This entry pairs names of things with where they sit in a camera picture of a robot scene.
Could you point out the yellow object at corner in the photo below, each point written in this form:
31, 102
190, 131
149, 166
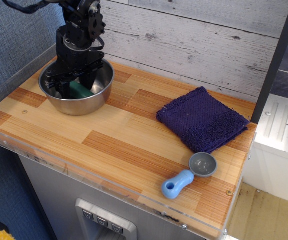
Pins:
5, 236

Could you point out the silver dispenser button panel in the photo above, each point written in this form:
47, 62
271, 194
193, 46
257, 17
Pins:
99, 224

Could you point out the blue grey measuring scoop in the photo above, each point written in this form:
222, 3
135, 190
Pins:
201, 165

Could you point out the dark blue folded napkin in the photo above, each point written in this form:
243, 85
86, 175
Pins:
201, 122

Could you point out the black vertical frame post right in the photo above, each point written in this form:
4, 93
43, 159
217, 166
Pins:
271, 74

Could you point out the white ribbed drainboard unit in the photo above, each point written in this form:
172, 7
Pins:
267, 166

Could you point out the green oblong toy item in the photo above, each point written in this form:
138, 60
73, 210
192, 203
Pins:
78, 91

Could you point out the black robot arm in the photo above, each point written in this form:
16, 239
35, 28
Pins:
78, 46

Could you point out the stainless steel bowl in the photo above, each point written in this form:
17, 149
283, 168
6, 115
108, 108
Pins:
79, 107

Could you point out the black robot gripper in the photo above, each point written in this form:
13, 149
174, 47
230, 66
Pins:
72, 63

